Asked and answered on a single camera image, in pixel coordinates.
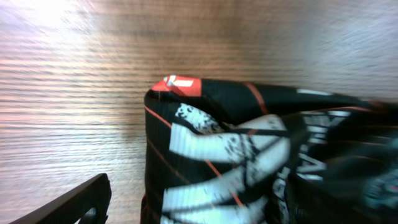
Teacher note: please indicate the black shirt with orange lines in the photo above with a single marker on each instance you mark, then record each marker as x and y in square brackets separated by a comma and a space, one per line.
[230, 152]

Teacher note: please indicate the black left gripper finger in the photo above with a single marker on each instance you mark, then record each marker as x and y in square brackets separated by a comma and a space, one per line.
[87, 203]

